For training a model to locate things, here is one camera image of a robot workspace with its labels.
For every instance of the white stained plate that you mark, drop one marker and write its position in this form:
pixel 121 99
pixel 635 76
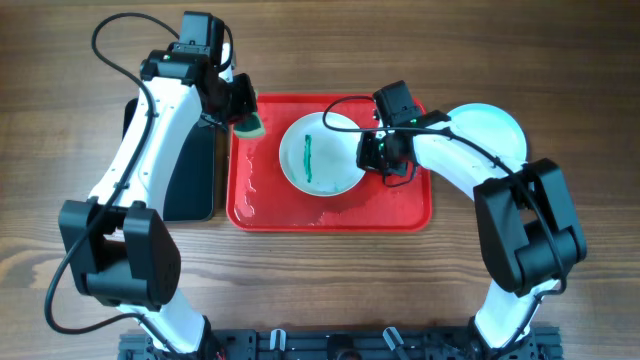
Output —
pixel 320 161

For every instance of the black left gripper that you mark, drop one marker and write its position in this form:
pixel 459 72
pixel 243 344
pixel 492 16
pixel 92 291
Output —
pixel 243 104

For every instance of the black plastic tray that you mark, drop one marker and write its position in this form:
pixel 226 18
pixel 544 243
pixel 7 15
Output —
pixel 174 174

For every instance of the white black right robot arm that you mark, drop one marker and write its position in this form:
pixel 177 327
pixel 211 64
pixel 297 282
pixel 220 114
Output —
pixel 529 233

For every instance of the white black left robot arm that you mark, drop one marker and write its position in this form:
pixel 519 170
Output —
pixel 118 247

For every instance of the light green stained plate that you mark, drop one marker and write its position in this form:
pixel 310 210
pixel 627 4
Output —
pixel 490 127

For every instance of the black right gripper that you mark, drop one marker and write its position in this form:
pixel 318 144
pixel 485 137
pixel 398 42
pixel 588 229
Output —
pixel 364 160

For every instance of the red plastic tray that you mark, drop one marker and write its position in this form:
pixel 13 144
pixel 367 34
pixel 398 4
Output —
pixel 260 198

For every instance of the green yellow sponge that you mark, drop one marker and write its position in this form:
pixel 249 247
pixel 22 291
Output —
pixel 250 127

